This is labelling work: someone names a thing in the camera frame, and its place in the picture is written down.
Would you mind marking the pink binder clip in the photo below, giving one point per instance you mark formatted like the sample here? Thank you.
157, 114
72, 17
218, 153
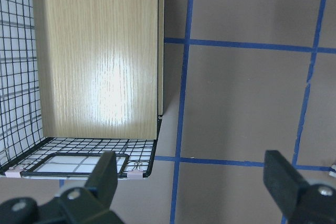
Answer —
136, 172
14, 172

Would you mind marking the light wooden board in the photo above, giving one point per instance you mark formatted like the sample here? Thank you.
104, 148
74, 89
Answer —
100, 67

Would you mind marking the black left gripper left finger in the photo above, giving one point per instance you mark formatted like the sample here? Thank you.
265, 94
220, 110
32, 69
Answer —
89, 203

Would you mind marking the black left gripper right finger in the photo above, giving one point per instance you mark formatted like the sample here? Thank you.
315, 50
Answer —
298, 199

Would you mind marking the black framed label holder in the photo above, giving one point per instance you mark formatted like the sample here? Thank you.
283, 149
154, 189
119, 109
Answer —
64, 165

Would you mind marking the pink binder clip left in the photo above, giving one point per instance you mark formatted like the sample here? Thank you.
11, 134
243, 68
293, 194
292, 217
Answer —
14, 172

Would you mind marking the pink binder clip right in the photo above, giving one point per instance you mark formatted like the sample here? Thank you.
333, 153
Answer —
136, 172

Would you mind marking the black wire grid rack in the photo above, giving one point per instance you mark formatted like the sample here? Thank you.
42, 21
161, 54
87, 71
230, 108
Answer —
22, 140

